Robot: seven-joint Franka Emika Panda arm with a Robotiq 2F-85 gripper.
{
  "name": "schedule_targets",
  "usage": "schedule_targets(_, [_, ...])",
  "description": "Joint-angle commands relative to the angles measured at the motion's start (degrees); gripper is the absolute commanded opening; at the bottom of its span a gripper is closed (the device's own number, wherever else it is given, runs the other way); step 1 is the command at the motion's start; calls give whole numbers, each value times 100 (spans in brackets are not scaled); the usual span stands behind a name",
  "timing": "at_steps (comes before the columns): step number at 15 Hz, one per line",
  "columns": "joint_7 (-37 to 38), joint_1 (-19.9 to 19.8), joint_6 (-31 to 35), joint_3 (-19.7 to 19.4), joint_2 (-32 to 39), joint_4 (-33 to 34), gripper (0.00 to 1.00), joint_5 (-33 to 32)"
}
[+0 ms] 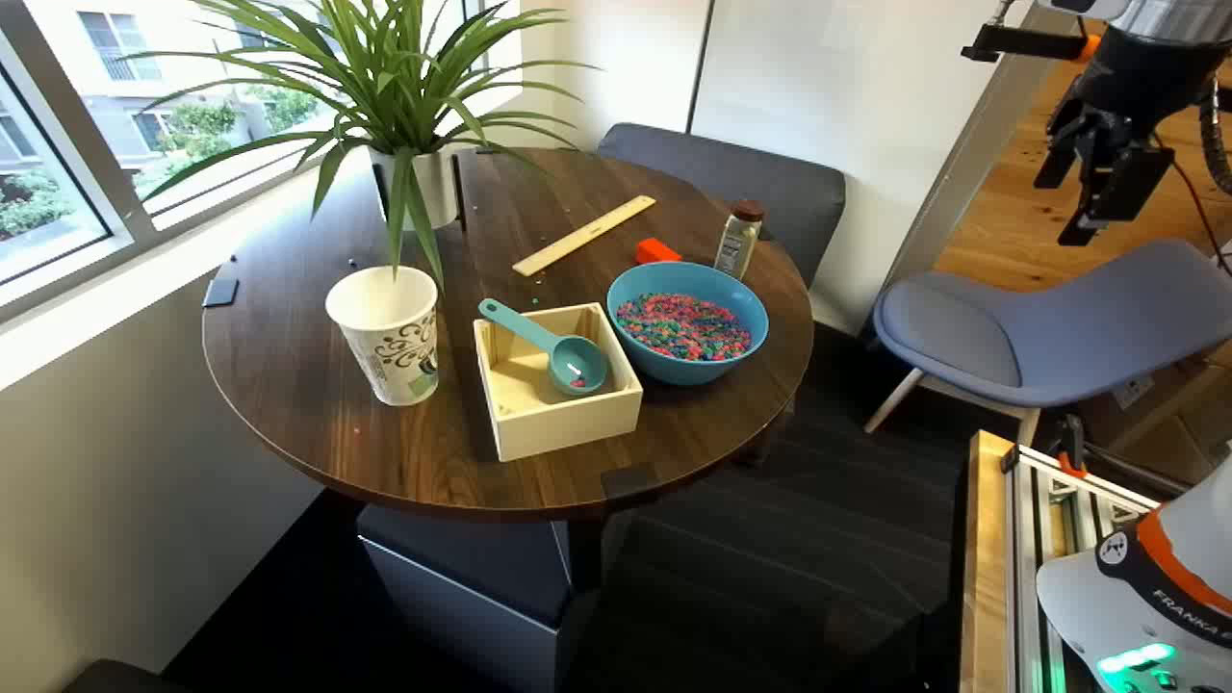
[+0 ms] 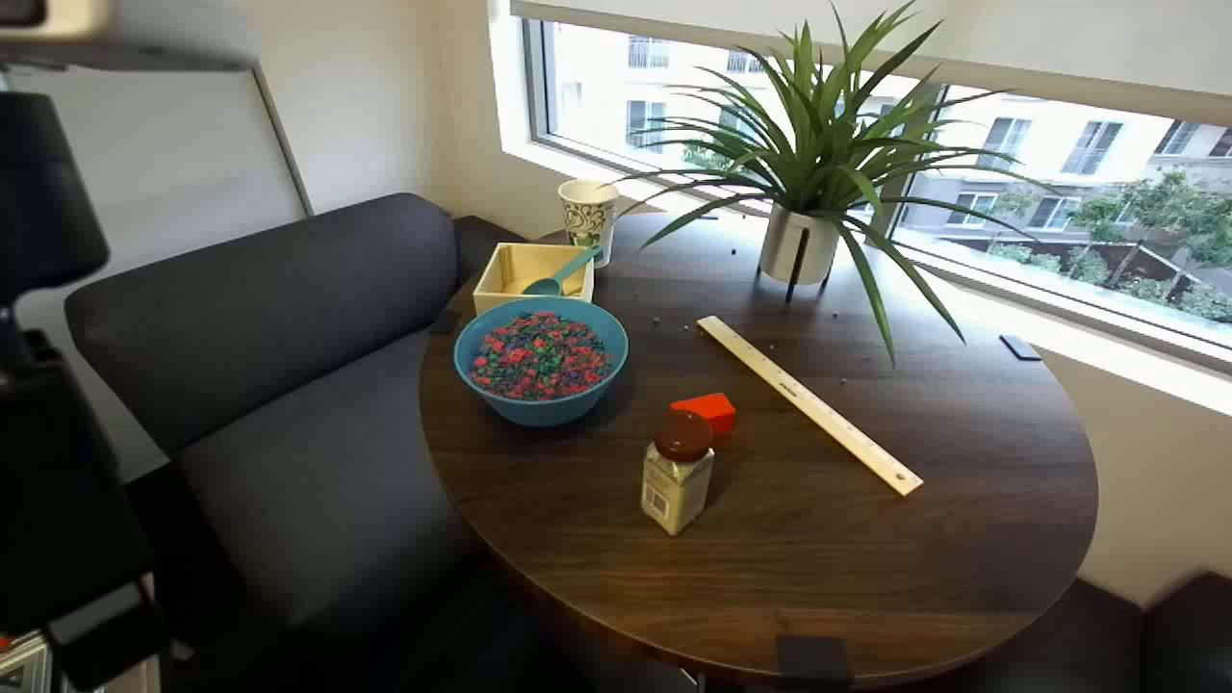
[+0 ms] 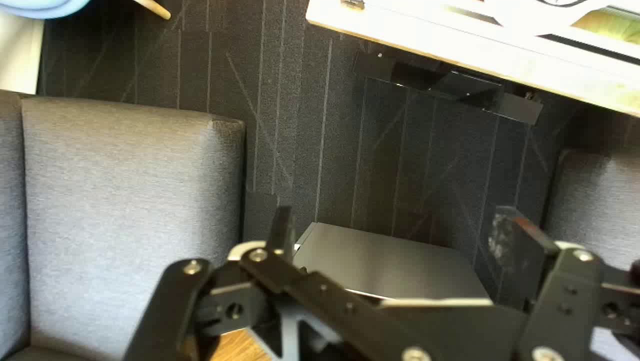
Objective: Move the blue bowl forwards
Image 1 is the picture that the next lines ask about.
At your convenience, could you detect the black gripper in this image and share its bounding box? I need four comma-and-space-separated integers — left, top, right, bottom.
1035, 31, 1232, 245

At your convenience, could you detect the blue bowl with colourful beads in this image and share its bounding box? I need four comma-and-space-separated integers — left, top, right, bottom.
604, 261, 769, 385

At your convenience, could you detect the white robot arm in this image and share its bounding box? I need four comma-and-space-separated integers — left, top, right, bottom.
1035, 17, 1232, 693

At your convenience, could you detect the blue-grey lounge chair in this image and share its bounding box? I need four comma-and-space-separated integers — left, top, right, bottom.
863, 240, 1232, 447

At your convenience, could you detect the dark grey sofa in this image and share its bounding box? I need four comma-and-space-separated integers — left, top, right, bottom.
596, 123, 849, 283

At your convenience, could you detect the spice jar with brown lid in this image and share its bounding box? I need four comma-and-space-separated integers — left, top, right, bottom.
713, 200, 768, 279

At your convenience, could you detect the small orange block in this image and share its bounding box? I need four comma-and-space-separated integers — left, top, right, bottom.
636, 240, 682, 261

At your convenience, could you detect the round dark wooden table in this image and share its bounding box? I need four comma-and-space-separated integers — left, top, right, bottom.
202, 149, 814, 520

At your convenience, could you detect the long wooden stick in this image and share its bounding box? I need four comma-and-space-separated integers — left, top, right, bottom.
514, 198, 654, 279

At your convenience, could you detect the teal measuring scoop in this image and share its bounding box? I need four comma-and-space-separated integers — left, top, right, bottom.
476, 297, 610, 396

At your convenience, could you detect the wooden square box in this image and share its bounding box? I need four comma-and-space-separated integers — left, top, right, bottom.
474, 297, 643, 461

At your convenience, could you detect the white plant pot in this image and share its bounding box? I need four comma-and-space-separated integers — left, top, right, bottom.
371, 149, 460, 226

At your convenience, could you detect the green potted plant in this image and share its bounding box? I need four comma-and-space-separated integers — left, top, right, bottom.
156, 0, 575, 283

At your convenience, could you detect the white patterned paper cup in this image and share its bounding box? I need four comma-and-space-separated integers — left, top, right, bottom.
322, 266, 441, 410

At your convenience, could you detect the grey ottoman under table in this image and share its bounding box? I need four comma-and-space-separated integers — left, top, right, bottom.
360, 505, 575, 693

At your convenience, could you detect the small black table clip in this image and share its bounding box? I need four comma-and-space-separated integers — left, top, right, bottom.
206, 271, 239, 307

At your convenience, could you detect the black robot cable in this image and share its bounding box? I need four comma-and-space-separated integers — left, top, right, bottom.
1150, 75, 1232, 283

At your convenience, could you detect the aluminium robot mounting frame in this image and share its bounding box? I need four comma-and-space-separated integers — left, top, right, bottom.
960, 433, 1150, 693

